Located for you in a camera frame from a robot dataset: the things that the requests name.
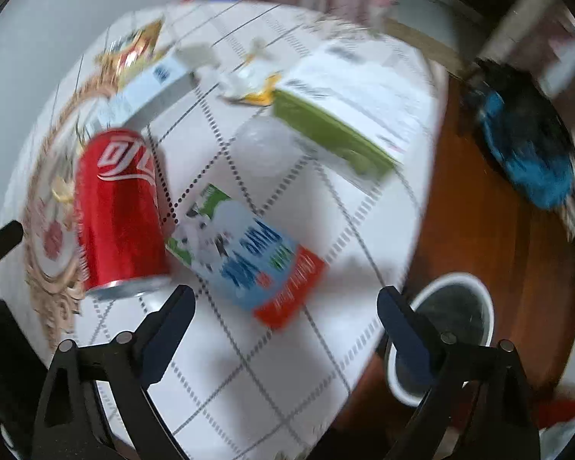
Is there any blue black clothes pile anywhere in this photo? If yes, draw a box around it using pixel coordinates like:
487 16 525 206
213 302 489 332
466 58 575 210

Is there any white round plastic lid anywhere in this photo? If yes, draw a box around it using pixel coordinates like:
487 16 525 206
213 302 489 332
230 115 303 177

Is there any white round trash bin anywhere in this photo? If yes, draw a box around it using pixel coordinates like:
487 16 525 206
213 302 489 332
384 272 495 408

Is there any green white medicine box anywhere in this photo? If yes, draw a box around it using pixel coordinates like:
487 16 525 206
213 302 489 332
273 41 436 193

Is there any white checked floral tablecloth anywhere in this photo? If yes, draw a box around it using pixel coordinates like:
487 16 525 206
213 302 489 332
0 1 449 459

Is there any white blue slim box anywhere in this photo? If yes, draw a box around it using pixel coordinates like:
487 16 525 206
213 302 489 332
87 52 195 132

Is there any colourful snack wrapper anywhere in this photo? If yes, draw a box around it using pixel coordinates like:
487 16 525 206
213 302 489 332
95 19 164 88

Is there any blue white milk carton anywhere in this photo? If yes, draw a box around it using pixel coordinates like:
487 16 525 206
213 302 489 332
166 184 326 330

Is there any white yellow wrapper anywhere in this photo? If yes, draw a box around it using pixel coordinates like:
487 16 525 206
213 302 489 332
196 38 282 107

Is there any red cola can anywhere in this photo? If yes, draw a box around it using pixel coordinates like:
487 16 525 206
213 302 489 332
74 129 170 299

